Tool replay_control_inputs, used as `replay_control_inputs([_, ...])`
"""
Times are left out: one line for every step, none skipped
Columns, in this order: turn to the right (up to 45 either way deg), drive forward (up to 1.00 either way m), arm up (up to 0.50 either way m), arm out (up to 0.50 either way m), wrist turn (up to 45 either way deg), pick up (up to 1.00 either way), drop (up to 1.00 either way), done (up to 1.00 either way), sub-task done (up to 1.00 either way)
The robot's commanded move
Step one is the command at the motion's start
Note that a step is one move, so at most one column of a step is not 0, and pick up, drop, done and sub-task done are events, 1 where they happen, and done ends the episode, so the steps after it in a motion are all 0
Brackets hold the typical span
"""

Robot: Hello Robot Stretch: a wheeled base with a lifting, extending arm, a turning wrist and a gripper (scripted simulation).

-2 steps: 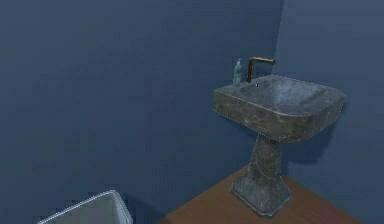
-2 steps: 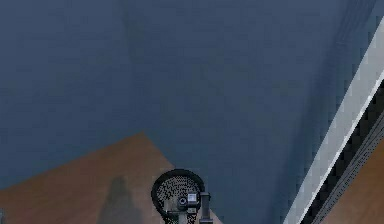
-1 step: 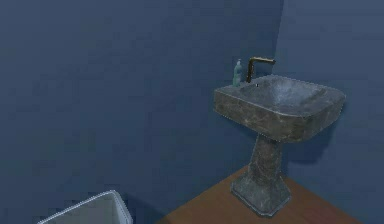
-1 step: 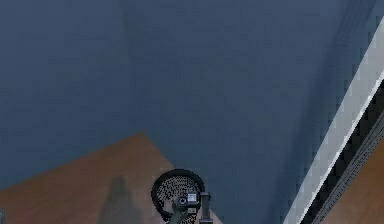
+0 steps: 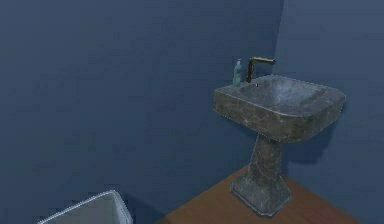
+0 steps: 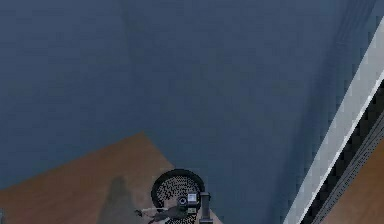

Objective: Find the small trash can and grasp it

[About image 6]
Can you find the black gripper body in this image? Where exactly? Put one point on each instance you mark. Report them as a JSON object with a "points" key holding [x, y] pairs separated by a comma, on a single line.
{"points": [[182, 201]]}

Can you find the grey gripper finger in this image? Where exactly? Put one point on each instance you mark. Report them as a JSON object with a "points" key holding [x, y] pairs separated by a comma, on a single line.
{"points": [[151, 209], [161, 218]]}

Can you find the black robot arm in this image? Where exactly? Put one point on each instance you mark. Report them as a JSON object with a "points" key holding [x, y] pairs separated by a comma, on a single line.
{"points": [[205, 206]]}

